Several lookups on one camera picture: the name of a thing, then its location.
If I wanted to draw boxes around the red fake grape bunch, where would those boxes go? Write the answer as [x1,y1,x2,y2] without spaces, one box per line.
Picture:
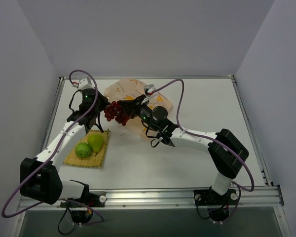
[104,101,130,126]

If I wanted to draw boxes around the translucent banana-print plastic bag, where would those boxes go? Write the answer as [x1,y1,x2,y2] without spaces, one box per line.
[104,78,173,140]

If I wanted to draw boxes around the green fake pear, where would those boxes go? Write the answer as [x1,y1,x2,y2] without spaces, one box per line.
[87,134,104,153]

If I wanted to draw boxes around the green fake cabbage ball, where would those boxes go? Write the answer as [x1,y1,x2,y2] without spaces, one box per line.
[74,142,92,158]

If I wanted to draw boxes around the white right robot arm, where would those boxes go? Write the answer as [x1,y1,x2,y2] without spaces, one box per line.
[117,95,249,196]

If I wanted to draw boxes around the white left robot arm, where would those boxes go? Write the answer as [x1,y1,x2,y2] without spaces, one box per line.
[20,88,109,204]

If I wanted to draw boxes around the square bamboo mat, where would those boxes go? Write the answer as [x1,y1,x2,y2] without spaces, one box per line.
[63,130,110,168]

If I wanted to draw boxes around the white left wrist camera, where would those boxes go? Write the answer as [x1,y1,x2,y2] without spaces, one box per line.
[72,78,93,90]

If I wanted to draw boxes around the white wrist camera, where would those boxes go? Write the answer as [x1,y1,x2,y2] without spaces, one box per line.
[72,78,93,90]
[142,84,156,104]

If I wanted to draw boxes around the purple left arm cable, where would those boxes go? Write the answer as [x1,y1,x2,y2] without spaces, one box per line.
[1,70,99,218]

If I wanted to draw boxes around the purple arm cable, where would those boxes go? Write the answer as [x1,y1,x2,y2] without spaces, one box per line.
[150,79,255,193]
[1,70,99,218]

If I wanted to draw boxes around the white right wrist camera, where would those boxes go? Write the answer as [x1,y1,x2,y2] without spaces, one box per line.
[142,84,156,104]

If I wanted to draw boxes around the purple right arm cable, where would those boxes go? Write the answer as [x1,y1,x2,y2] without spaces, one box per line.
[150,79,255,193]

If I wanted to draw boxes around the aluminium front rail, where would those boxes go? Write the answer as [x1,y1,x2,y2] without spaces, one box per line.
[19,186,284,210]

